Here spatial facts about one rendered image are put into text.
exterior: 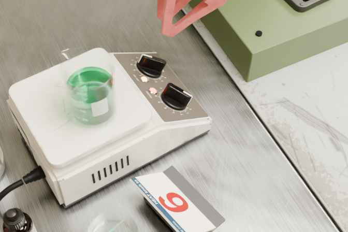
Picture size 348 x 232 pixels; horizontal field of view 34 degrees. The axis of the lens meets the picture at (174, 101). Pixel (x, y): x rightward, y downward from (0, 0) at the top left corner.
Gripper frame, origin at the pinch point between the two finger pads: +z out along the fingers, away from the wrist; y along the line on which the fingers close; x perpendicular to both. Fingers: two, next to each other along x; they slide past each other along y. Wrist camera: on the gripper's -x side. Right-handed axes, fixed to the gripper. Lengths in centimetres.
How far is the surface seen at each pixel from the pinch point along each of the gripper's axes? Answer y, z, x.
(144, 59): -0.2, 5.8, -0.3
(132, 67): 0.0, 7.2, -1.2
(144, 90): 3.9, 7.3, -0.1
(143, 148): 10.0, 10.7, 0.5
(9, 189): 11.5, 19.2, -11.7
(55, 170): 13.2, 13.6, -8.5
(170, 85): 4.1, 5.6, 2.4
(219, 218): 16.2, 12.6, 9.7
